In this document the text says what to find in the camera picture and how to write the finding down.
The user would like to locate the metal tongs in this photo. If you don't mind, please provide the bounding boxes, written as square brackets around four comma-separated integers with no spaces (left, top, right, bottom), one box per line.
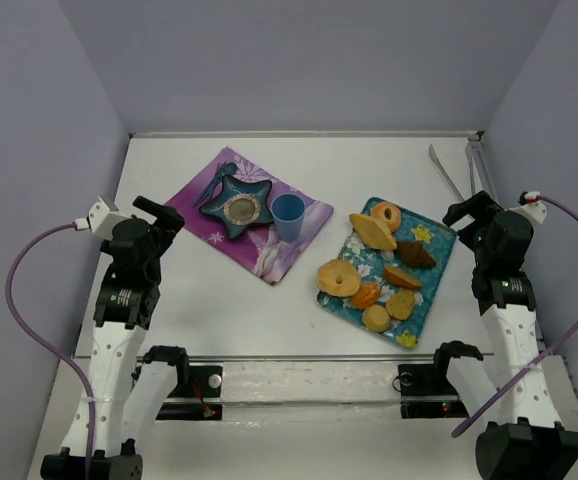
[427,139,495,202]

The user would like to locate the orange round bun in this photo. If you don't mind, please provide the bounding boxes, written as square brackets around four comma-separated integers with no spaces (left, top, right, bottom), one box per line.
[351,282,381,310]

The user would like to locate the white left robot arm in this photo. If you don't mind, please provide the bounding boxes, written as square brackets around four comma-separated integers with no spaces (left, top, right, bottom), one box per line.
[40,196,189,479]

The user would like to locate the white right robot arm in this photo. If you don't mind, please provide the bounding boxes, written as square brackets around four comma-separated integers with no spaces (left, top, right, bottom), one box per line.
[433,191,578,479]

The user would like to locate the long pale bread loaf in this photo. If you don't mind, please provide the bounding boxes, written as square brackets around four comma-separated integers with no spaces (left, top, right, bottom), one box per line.
[349,213,397,251]

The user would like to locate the small brown bread slice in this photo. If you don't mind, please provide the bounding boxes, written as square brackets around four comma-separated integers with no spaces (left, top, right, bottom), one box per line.
[383,265,423,291]

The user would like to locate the dark star-shaped plate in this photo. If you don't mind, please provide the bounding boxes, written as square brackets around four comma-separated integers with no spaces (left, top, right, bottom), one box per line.
[199,175,274,240]

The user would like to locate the brown chocolate croissant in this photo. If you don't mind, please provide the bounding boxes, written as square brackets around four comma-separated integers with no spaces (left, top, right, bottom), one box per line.
[395,241,436,269]

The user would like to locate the teal floral tray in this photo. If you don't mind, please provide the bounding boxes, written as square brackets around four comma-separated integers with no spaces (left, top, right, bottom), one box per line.
[317,197,457,349]

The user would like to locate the purple patterned cloth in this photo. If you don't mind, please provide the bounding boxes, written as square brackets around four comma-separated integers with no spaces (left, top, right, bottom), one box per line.
[167,147,334,285]

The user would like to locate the yellow-brown muffin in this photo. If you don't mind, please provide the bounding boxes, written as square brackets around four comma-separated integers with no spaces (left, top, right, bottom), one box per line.
[385,289,416,321]

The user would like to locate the blue plastic cup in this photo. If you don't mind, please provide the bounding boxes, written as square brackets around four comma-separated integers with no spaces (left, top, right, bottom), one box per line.
[271,193,306,243]

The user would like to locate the round yellow bun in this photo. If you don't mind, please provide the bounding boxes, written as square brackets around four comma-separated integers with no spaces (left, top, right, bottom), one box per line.
[362,304,391,333]

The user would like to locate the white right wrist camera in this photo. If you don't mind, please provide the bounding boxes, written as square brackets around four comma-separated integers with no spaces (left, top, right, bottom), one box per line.
[512,191,547,227]

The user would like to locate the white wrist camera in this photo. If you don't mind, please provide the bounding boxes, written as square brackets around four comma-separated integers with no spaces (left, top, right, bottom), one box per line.
[512,191,547,227]
[74,196,124,240]

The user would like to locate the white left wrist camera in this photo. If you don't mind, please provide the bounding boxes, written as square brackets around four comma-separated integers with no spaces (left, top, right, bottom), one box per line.
[74,196,124,240]

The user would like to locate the metal table front rail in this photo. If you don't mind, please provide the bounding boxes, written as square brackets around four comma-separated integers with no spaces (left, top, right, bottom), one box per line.
[136,352,495,364]

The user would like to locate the glazed ring donut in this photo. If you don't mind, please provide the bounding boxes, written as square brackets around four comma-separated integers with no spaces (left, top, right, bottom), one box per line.
[371,201,402,233]

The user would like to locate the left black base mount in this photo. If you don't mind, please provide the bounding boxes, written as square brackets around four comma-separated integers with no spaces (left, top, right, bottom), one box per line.
[156,364,223,421]

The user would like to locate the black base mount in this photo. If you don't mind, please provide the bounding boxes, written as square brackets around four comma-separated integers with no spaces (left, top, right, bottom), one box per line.
[156,364,223,421]
[392,363,468,420]

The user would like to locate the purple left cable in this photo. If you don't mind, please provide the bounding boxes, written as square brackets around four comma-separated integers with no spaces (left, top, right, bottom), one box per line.
[6,223,95,480]

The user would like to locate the large bagel ring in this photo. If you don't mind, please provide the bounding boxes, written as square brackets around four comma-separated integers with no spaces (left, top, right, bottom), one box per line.
[317,258,361,297]

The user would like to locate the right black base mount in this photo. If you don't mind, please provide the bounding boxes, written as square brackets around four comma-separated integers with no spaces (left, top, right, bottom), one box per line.
[392,363,468,420]

